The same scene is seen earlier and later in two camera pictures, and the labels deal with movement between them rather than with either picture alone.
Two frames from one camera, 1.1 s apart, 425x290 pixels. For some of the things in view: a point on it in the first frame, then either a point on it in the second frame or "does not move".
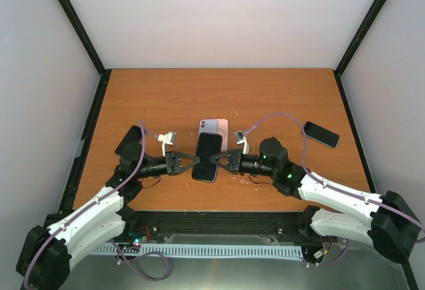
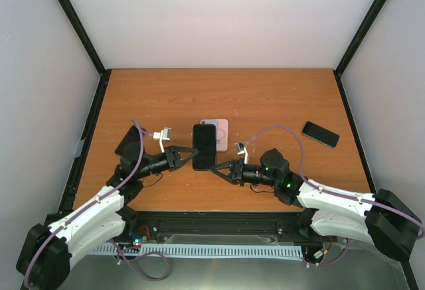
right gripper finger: [227, 166] -> [230, 178]
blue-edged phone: [133, 135] does not move
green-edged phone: [321, 134] does not move
